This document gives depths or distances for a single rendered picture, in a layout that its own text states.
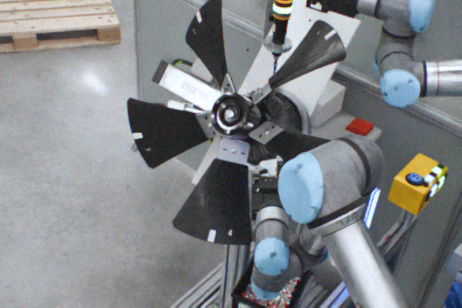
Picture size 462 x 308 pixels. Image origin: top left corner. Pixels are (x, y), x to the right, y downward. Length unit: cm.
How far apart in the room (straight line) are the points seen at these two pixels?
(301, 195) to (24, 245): 211
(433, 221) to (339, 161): 141
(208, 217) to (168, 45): 141
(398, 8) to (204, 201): 74
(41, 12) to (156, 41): 160
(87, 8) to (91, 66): 52
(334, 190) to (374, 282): 18
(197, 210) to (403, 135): 95
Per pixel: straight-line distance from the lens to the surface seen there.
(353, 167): 115
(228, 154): 174
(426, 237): 258
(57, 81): 407
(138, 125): 190
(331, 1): 144
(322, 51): 168
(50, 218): 316
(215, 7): 182
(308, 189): 109
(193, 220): 174
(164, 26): 297
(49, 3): 464
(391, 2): 137
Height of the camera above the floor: 222
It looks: 41 degrees down
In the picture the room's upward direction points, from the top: 7 degrees clockwise
